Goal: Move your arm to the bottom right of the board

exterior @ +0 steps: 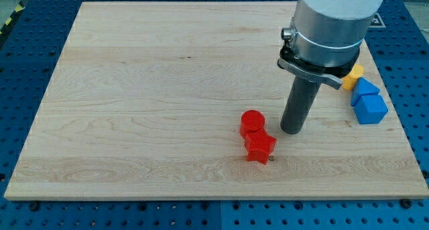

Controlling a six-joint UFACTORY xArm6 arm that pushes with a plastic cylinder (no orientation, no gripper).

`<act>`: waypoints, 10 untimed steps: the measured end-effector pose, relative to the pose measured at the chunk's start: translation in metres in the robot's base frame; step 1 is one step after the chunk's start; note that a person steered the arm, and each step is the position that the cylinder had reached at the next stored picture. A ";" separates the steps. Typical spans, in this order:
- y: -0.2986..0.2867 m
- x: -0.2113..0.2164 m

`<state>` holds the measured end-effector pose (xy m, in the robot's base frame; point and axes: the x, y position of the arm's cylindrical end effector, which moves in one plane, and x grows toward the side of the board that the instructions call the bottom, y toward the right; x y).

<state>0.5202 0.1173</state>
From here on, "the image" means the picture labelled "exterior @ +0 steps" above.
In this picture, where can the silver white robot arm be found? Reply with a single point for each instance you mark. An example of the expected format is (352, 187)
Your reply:
(322, 42)

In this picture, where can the light wooden board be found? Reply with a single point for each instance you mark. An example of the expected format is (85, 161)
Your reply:
(145, 103)

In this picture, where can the red cylinder block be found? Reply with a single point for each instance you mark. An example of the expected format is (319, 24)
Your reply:
(251, 121)

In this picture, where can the red star block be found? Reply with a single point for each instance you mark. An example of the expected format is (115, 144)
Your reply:
(259, 146)

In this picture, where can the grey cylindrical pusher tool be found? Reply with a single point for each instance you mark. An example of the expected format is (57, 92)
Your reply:
(300, 100)

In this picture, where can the yellow cylinder block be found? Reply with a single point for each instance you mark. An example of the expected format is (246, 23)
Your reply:
(350, 80)

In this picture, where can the blue triangular prism block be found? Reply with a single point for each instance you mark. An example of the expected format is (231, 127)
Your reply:
(363, 87)

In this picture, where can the blue cube block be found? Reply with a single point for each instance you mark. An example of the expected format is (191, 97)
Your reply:
(370, 109)

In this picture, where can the black white fiducial marker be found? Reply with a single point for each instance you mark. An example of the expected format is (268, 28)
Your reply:
(377, 22)

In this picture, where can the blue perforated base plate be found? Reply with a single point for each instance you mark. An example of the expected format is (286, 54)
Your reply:
(33, 33)

